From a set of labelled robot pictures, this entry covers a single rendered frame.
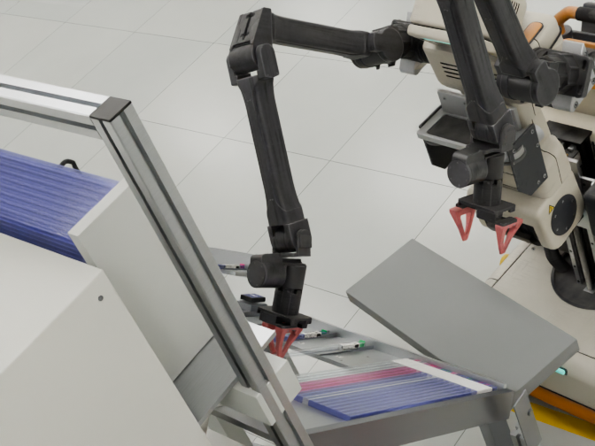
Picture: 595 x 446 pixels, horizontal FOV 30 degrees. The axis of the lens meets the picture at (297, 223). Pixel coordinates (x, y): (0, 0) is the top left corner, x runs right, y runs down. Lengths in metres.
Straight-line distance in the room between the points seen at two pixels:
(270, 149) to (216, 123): 2.68
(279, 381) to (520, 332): 1.09
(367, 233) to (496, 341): 1.43
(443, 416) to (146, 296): 0.76
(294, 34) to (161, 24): 3.61
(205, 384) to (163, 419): 0.14
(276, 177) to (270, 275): 0.20
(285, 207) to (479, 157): 0.40
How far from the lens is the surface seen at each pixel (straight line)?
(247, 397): 1.68
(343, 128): 4.56
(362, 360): 2.46
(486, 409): 2.32
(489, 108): 2.17
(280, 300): 2.29
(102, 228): 1.57
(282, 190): 2.27
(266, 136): 2.26
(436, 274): 2.87
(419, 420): 2.12
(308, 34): 2.39
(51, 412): 1.46
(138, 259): 1.62
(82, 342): 1.46
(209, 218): 4.41
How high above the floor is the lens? 2.55
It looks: 37 degrees down
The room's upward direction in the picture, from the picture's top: 24 degrees counter-clockwise
